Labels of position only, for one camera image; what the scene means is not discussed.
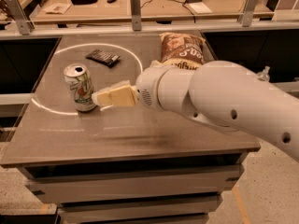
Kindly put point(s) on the paper packet on desk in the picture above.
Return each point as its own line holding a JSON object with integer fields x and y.
{"x": 57, "y": 8}

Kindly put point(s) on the green white 7up can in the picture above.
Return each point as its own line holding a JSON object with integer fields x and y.
{"x": 80, "y": 86}

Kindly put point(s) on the white paper sheet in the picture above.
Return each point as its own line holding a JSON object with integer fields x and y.
{"x": 200, "y": 8}

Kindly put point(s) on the black object on desk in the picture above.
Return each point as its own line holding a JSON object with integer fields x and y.
{"x": 83, "y": 2}

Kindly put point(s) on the grey metal bracket left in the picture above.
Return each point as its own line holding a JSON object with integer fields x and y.
{"x": 13, "y": 10}

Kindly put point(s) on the black rxbar chocolate bar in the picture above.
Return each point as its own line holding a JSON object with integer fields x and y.
{"x": 103, "y": 57}

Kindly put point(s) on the grey metal bracket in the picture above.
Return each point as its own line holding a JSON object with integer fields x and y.
{"x": 13, "y": 10}
{"x": 245, "y": 19}
{"x": 136, "y": 14}

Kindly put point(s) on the grey drawer cabinet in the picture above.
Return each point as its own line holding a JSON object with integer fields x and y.
{"x": 120, "y": 165}

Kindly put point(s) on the wooden background desk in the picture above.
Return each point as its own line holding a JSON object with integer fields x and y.
{"x": 151, "y": 10}

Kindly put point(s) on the clear plastic bottle right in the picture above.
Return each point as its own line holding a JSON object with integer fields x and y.
{"x": 264, "y": 75}

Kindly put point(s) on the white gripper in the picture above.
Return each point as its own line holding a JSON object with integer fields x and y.
{"x": 147, "y": 86}

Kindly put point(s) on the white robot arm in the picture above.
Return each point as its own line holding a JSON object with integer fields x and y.
{"x": 222, "y": 95}

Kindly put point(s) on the brown late july chip bag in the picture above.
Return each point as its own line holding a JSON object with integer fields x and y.
{"x": 182, "y": 50}

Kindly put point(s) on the grey metal bracket right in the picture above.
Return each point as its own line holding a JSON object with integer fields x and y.
{"x": 245, "y": 19}

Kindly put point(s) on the grey metal bracket middle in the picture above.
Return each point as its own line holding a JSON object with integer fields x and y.
{"x": 136, "y": 14}

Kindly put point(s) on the small black remote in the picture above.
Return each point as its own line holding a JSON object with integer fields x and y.
{"x": 111, "y": 1}

